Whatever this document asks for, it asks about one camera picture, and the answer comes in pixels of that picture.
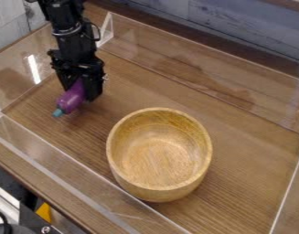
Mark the clear acrylic corner bracket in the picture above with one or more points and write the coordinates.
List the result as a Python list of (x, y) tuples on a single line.
[(106, 31)]

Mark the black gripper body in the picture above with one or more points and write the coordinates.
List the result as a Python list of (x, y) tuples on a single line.
[(74, 59)]

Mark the clear acrylic tray wall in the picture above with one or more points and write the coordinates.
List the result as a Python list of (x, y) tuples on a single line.
[(245, 100)]

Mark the purple toy eggplant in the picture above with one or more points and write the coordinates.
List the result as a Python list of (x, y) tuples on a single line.
[(70, 100)]

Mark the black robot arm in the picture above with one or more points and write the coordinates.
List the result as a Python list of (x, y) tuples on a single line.
[(64, 15)]

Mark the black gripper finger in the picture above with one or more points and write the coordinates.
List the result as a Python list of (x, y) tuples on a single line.
[(67, 79), (92, 84)]

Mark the yellow label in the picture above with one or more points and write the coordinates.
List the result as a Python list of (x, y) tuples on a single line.
[(44, 212)]

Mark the brown wooden bowl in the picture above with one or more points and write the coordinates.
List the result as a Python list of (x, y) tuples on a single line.
[(159, 153)]

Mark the grey metal base with bolt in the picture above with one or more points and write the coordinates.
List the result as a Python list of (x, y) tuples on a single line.
[(19, 220)]

